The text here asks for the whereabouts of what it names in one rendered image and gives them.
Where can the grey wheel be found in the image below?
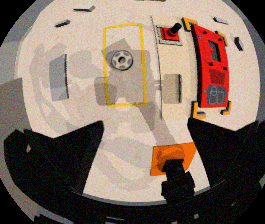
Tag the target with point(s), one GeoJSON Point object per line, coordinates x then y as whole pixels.
{"type": "Point", "coordinates": [117, 56]}

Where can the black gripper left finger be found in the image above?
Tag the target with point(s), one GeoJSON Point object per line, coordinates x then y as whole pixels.
{"type": "Point", "coordinates": [72, 154]}

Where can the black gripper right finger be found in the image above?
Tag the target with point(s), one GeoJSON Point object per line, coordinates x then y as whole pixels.
{"type": "Point", "coordinates": [218, 147]}

